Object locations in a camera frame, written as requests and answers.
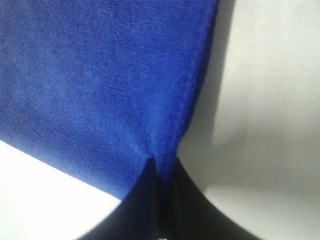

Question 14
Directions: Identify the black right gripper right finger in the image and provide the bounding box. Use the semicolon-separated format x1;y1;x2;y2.
159;158;248;240

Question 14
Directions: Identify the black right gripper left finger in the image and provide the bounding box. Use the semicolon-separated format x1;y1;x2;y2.
80;158;159;240

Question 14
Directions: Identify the blue towel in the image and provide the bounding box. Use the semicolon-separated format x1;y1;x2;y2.
0;0;219;199

